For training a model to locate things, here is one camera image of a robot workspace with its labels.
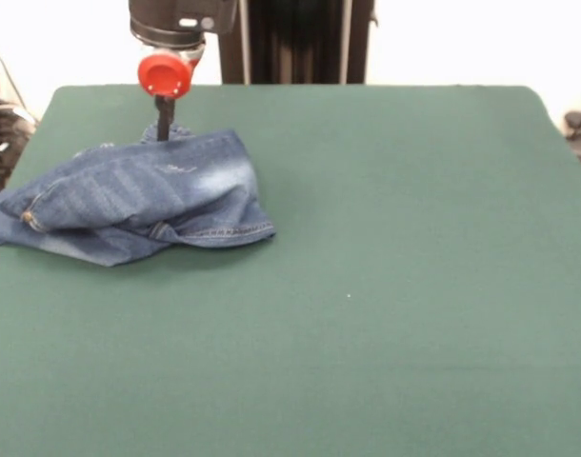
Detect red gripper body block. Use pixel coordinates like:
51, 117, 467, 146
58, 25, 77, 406
136, 45, 207, 99

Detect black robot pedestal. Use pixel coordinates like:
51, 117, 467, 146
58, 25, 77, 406
221, 0, 381, 86

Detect dark green table cloth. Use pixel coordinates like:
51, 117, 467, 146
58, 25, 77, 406
0, 84, 581, 457

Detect blue denim jeans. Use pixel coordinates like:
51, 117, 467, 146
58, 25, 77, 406
0, 121, 276, 268

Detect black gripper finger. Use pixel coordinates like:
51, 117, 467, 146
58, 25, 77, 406
154, 94, 178, 143

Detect thin grey cable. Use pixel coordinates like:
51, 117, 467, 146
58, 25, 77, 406
0, 38, 37, 128

